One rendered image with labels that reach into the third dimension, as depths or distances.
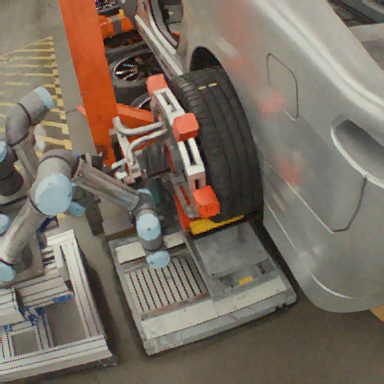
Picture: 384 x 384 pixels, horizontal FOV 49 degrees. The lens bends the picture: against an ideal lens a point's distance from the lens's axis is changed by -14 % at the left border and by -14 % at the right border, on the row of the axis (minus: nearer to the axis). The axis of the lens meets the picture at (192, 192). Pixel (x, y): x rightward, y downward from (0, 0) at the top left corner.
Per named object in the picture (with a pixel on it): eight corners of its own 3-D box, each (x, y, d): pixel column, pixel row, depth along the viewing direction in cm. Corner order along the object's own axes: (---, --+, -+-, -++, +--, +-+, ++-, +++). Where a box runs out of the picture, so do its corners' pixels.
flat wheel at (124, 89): (93, 96, 360) (87, 73, 343) (156, 62, 388) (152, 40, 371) (140, 124, 321) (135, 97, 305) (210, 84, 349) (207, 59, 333)
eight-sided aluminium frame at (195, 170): (214, 238, 202) (200, 135, 164) (199, 243, 201) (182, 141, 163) (174, 162, 240) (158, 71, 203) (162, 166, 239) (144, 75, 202)
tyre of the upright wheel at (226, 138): (289, 190, 169) (225, 39, 179) (230, 212, 166) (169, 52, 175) (250, 217, 234) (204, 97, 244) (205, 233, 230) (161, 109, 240)
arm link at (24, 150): (-1, 119, 151) (55, 222, 175) (20, 103, 156) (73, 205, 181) (-10, 120, 159) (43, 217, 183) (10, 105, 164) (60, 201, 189)
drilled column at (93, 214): (107, 230, 291) (89, 181, 262) (92, 235, 290) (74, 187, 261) (104, 220, 298) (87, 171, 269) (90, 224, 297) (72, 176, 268)
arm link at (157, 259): (168, 251, 159) (172, 266, 164) (159, 229, 166) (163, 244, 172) (146, 258, 157) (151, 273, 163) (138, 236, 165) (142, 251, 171)
